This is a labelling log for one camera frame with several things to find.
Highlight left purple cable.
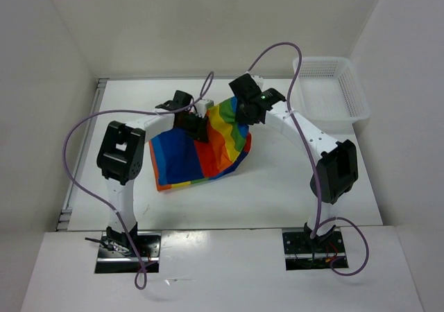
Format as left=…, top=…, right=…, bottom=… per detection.
left=63, top=70, right=215, bottom=289

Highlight white plastic basket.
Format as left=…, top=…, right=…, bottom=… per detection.
left=293, top=57, right=370, bottom=123

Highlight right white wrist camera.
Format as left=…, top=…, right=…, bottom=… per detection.
left=250, top=74, right=264, bottom=90

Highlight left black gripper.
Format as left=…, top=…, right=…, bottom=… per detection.
left=177, top=112, right=208, bottom=144

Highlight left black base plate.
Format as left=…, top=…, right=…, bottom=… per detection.
left=94, top=231, right=162, bottom=274

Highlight rainbow striped shorts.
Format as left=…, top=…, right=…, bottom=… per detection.
left=149, top=97, right=252, bottom=191

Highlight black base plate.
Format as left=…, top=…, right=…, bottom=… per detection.
left=94, top=231, right=162, bottom=274
left=282, top=228, right=349, bottom=271

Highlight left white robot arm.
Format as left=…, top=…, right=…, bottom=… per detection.
left=96, top=90, right=214, bottom=257

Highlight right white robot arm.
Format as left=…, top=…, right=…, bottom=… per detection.
left=229, top=73, right=358, bottom=252

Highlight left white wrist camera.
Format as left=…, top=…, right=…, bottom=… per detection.
left=194, top=98, right=214, bottom=117

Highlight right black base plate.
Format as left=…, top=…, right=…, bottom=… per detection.
left=282, top=228, right=349, bottom=271

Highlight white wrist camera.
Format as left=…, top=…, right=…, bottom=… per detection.
left=194, top=98, right=214, bottom=117
left=250, top=74, right=264, bottom=90

